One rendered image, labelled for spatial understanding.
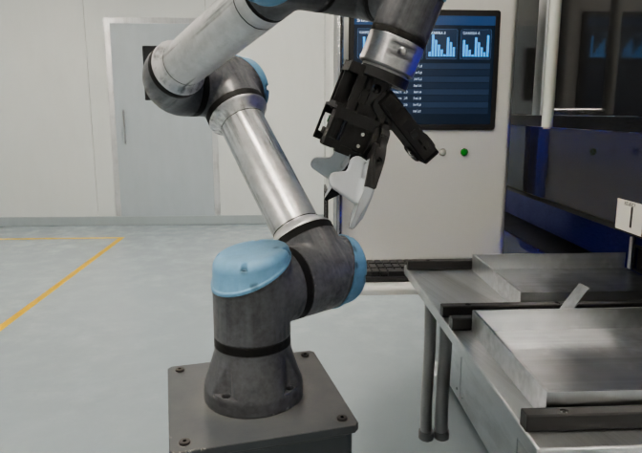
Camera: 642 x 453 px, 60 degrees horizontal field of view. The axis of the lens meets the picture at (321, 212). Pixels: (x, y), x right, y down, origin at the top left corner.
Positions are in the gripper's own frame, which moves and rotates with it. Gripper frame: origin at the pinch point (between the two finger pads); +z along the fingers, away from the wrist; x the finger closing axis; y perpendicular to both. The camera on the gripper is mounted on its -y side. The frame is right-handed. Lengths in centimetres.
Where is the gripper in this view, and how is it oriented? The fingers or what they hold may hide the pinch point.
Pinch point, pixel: (341, 216)
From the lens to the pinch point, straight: 77.7
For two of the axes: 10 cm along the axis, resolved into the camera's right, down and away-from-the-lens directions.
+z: -3.7, 9.1, 1.8
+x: 2.0, 2.6, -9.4
